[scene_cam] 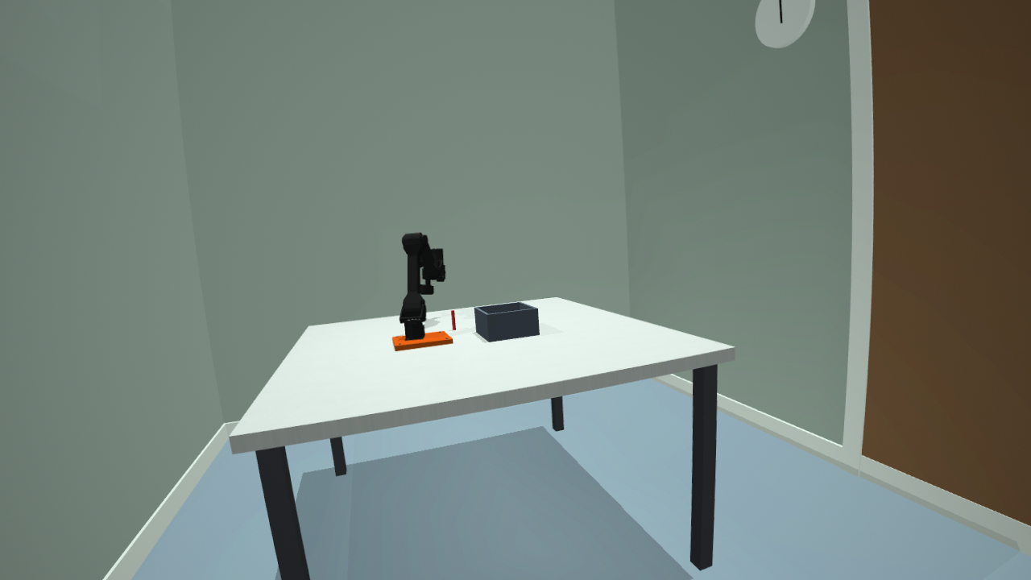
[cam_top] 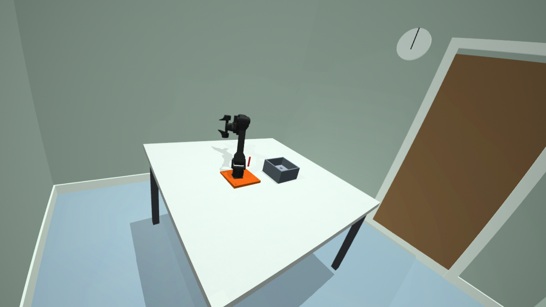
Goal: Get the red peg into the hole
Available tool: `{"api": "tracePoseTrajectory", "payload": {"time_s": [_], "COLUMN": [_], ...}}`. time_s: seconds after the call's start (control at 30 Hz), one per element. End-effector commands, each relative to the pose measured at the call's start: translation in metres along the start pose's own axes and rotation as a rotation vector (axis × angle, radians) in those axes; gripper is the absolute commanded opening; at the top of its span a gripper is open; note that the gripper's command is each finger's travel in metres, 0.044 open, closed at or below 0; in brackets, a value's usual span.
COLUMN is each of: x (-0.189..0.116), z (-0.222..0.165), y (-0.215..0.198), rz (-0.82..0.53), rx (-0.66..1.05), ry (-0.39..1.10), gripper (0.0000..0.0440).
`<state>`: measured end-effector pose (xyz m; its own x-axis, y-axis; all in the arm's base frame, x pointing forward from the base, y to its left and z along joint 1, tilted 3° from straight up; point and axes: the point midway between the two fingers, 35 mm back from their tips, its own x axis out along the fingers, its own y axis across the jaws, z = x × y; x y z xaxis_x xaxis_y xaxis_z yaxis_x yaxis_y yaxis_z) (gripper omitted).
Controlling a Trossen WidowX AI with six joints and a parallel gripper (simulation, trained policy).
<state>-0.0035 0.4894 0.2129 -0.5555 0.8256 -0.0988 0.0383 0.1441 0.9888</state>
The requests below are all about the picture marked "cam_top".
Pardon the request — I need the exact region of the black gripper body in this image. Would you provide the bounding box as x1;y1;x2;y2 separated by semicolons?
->
222;115;232;138

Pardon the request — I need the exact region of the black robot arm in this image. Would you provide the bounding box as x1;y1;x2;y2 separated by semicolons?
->
230;114;250;179

